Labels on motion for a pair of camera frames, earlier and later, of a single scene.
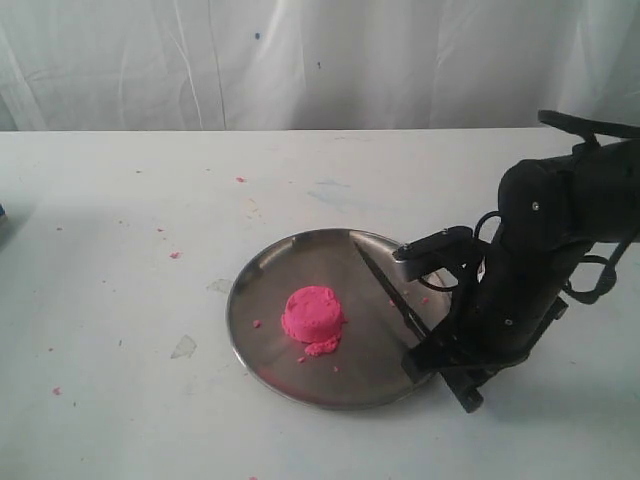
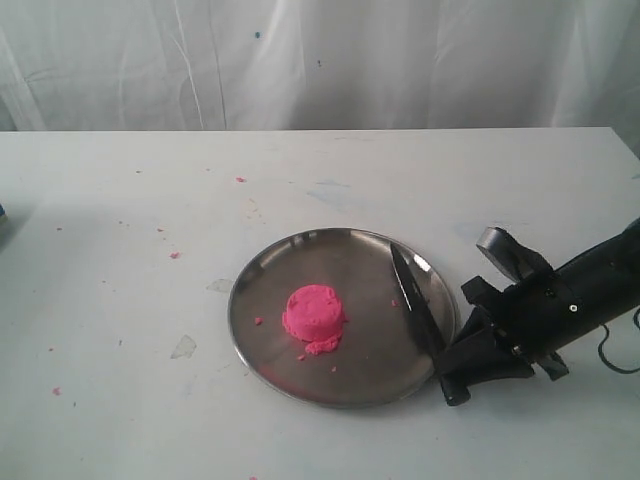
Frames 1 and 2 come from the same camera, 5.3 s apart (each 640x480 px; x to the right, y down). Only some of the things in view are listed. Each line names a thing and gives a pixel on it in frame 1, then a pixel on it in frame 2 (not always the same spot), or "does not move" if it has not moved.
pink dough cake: x=313 y=316 does not move
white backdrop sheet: x=117 y=65 does not move
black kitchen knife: x=418 y=325 to x=418 y=302
